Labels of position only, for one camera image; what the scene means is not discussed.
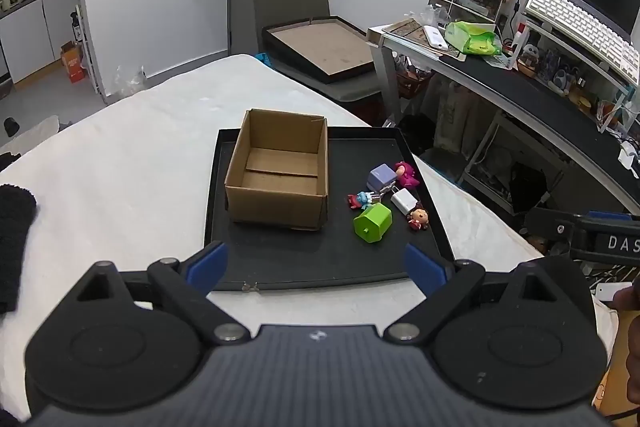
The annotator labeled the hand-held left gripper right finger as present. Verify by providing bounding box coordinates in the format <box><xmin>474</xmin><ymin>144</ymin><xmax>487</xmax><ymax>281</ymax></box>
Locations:
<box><xmin>384</xmin><ymin>243</ymin><xmax>594</xmax><ymax>346</ymax></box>

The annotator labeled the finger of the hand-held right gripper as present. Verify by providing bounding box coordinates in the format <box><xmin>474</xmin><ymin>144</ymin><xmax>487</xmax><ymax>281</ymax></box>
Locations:
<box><xmin>524</xmin><ymin>206</ymin><xmax>640</xmax><ymax>249</ymax></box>

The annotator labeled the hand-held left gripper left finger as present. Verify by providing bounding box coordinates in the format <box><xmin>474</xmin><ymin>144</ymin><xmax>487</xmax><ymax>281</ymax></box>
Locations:
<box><xmin>70</xmin><ymin>241</ymin><xmax>252</xmax><ymax>346</ymax></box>

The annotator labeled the brown-haired girl figurine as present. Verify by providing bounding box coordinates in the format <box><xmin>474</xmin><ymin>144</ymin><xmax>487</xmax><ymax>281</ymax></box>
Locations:
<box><xmin>406</xmin><ymin>206</ymin><xmax>431</xmax><ymax>232</ymax></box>

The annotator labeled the green cube toy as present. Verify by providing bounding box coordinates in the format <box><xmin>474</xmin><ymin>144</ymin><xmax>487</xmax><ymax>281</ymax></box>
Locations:
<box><xmin>353</xmin><ymin>202</ymin><xmax>393</xmax><ymax>243</ymax></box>

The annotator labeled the white charger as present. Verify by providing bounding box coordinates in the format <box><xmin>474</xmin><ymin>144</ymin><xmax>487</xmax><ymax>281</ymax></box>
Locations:
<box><xmin>390</xmin><ymin>188</ymin><xmax>420</xmax><ymax>215</ymax></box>

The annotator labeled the brown cardboard box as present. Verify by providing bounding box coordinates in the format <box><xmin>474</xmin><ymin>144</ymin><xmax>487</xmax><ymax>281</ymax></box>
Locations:
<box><xmin>224</xmin><ymin>108</ymin><xmax>329</xmax><ymax>231</ymax></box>

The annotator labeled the blue figurine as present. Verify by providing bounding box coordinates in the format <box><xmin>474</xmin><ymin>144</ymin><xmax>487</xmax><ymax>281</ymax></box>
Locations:
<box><xmin>347</xmin><ymin>191</ymin><xmax>376</xmax><ymax>210</ymax></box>

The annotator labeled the black tray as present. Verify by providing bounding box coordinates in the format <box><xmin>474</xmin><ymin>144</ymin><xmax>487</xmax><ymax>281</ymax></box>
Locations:
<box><xmin>204</xmin><ymin>126</ymin><xmax>456</xmax><ymax>292</ymax></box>

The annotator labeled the person's right hand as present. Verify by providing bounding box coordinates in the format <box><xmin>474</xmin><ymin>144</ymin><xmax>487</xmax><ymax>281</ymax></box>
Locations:
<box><xmin>613</xmin><ymin>287</ymin><xmax>640</xmax><ymax>410</ymax></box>

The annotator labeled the white card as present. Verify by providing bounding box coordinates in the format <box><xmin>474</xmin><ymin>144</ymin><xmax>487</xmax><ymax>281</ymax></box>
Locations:
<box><xmin>595</xmin><ymin>282</ymin><xmax>634</xmax><ymax>304</ymax></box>

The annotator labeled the pink figurine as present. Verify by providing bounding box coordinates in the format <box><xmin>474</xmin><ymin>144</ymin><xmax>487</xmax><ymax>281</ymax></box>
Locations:
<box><xmin>394</xmin><ymin>161</ymin><xmax>421</xmax><ymax>188</ymax></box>

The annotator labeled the purple cube toy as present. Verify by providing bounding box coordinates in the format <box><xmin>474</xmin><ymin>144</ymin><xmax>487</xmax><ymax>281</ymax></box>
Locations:
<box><xmin>366</xmin><ymin>164</ymin><xmax>398</xmax><ymax>192</ymax></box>

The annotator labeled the grey desk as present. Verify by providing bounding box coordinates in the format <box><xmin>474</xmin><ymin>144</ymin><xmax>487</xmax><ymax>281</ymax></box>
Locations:
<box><xmin>367</xmin><ymin>24</ymin><xmax>640</xmax><ymax>214</ymax></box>

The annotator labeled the beige tote bag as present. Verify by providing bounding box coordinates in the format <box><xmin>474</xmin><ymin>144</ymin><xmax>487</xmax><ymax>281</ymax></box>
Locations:
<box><xmin>434</xmin><ymin>77</ymin><xmax>494</xmax><ymax>158</ymax></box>

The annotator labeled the white monitor stand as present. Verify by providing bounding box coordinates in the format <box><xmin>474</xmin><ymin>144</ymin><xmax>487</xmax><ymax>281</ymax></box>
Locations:
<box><xmin>517</xmin><ymin>9</ymin><xmax>640</xmax><ymax>120</ymax></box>

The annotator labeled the white bottle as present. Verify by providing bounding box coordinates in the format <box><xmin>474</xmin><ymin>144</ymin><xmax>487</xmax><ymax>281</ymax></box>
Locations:
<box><xmin>512</xmin><ymin>23</ymin><xmax>531</xmax><ymax>56</ymax></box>

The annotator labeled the red basket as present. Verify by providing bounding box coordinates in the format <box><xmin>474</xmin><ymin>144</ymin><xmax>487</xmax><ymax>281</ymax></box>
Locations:
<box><xmin>397</xmin><ymin>67</ymin><xmax>434</xmax><ymax>100</ymax></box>

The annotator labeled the black cloth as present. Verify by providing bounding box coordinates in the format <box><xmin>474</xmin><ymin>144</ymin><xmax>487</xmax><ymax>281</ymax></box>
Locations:
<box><xmin>0</xmin><ymin>183</ymin><xmax>38</xmax><ymax>315</ymax></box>

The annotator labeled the clear plastic bag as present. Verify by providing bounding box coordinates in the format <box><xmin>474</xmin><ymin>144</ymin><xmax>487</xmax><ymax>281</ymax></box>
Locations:
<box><xmin>112</xmin><ymin>64</ymin><xmax>149</xmax><ymax>98</ymax></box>

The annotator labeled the green plastic bag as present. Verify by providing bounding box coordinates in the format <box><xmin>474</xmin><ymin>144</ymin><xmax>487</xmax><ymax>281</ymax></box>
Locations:
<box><xmin>444</xmin><ymin>21</ymin><xmax>502</xmax><ymax>56</ymax></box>

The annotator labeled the white keyboard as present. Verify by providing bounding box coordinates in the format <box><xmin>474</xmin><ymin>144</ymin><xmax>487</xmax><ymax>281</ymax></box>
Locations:
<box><xmin>524</xmin><ymin>0</ymin><xmax>640</xmax><ymax>86</ymax></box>

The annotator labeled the white phone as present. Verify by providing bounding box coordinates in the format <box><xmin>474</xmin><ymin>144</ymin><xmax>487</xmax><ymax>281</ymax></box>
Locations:
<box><xmin>422</xmin><ymin>25</ymin><xmax>449</xmax><ymax>50</ymax></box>

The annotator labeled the white floor mat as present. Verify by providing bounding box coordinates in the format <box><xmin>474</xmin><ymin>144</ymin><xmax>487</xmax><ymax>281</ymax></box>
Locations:
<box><xmin>0</xmin><ymin>114</ymin><xmax>61</xmax><ymax>154</ymax></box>

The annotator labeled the brown patterned box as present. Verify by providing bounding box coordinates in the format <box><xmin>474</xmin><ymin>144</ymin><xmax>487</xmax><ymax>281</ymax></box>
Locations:
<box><xmin>367</xmin><ymin>19</ymin><xmax>453</xmax><ymax>56</ymax></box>

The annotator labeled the clear plastic wrap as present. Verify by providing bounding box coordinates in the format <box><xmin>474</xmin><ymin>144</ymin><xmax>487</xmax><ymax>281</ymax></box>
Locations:
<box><xmin>407</xmin><ymin>4</ymin><xmax>452</xmax><ymax>28</ymax></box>

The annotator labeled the orange box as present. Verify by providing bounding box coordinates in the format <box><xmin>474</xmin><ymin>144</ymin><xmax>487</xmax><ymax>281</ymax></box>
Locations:
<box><xmin>61</xmin><ymin>41</ymin><xmax>87</xmax><ymax>84</ymax></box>

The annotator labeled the white rack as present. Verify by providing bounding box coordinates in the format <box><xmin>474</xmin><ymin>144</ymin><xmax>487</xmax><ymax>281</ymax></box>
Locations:
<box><xmin>70</xmin><ymin>4</ymin><xmax>109</xmax><ymax>96</ymax></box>

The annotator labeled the white cabinet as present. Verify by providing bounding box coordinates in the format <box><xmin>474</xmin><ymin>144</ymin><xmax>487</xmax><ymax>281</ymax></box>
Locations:
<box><xmin>0</xmin><ymin>0</ymin><xmax>84</xmax><ymax>86</ymax></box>

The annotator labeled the black picture frame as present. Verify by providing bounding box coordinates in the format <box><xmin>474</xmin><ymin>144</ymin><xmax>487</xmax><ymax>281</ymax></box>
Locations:
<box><xmin>261</xmin><ymin>17</ymin><xmax>377</xmax><ymax>85</ymax></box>

